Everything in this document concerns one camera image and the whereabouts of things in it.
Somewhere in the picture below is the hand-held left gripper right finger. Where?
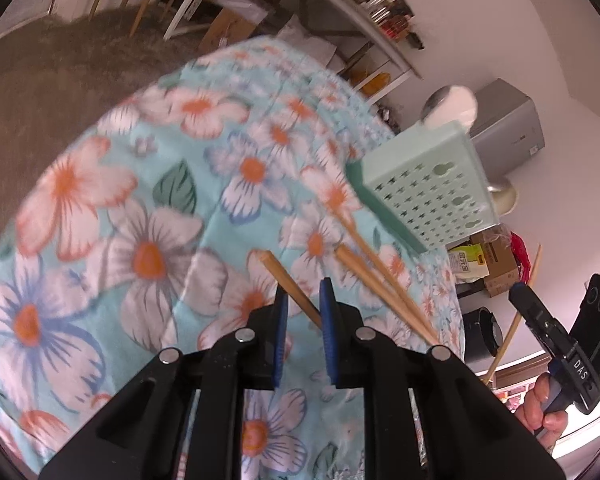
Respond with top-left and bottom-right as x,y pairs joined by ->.
320,277 -> 565,480

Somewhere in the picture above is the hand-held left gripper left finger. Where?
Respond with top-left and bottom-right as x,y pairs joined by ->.
37,285 -> 289,480

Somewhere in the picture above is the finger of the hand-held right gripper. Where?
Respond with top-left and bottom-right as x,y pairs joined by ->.
509,282 -> 574,362

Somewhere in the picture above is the wooden chopstick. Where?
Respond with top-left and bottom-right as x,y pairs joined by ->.
334,245 -> 441,347
330,207 -> 433,343
481,244 -> 543,387
257,250 -> 325,330

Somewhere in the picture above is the green perforated utensil basket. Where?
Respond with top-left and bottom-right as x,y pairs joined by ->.
345,120 -> 501,254

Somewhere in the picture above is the person's right hand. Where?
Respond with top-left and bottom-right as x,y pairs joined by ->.
515,374 -> 570,450

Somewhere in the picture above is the red bag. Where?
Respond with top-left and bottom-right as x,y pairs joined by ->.
509,231 -> 537,282

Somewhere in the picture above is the taped cardboard box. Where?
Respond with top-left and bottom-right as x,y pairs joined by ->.
470,229 -> 522,299

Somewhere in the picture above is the black round container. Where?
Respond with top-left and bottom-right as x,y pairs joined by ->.
461,307 -> 504,364

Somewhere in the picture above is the white box yellow label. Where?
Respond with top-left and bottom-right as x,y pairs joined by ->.
451,241 -> 492,284

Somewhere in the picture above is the floral blue blanket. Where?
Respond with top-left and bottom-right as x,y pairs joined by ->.
0,39 -> 467,480

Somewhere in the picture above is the silver refrigerator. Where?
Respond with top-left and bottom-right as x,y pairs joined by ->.
467,78 -> 547,187

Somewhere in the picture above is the orange plastic bag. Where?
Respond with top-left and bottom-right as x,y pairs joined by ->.
359,72 -> 392,97

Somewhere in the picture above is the white woven sack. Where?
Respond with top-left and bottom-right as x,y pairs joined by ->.
274,14 -> 342,69

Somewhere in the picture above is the brown cardboard box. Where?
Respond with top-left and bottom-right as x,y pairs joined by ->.
197,6 -> 254,57

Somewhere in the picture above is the white-legged table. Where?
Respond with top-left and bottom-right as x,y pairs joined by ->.
162,0 -> 424,82

